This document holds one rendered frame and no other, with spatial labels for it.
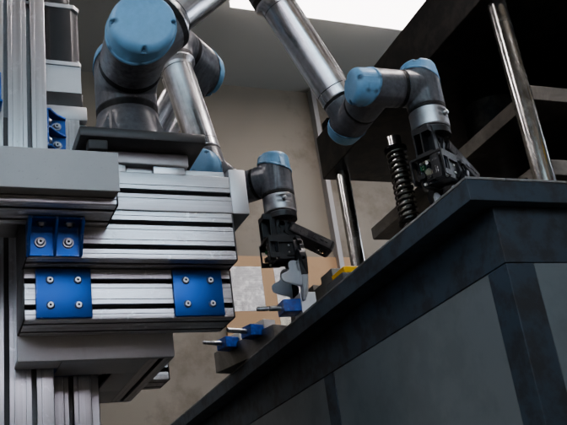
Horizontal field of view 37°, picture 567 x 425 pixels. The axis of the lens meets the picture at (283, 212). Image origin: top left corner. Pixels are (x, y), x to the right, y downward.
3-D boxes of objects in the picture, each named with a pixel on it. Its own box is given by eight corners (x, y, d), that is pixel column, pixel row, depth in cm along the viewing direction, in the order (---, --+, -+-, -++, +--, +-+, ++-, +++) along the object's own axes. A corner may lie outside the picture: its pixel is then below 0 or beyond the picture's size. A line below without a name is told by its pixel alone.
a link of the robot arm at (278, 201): (288, 205, 200) (299, 190, 193) (291, 223, 198) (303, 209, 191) (258, 205, 198) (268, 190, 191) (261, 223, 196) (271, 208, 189)
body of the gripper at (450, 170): (413, 190, 160) (402, 133, 164) (437, 200, 166) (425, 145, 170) (448, 174, 155) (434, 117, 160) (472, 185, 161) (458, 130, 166)
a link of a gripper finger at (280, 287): (271, 310, 190) (268, 269, 192) (295, 309, 192) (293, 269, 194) (275, 309, 187) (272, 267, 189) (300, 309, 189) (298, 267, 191)
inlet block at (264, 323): (234, 337, 203) (231, 315, 205) (222, 343, 206) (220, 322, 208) (278, 341, 211) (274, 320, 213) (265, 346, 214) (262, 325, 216)
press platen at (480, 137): (534, 99, 253) (530, 84, 255) (372, 239, 346) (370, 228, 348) (709, 115, 279) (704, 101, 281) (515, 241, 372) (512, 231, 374)
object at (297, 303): (261, 317, 179) (257, 293, 182) (254, 325, 184) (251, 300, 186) (319, 314, 184) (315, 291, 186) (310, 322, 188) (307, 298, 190)
